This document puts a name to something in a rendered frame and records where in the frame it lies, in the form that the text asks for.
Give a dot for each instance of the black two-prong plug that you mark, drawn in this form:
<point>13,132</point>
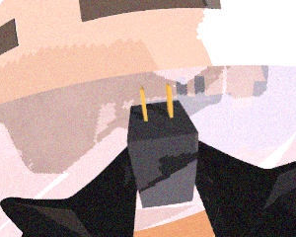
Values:
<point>163,146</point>

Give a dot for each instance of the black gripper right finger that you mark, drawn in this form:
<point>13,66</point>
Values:
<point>238,195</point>

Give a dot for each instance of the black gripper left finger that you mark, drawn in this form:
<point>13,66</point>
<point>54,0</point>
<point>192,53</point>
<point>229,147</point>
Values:
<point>105,207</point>

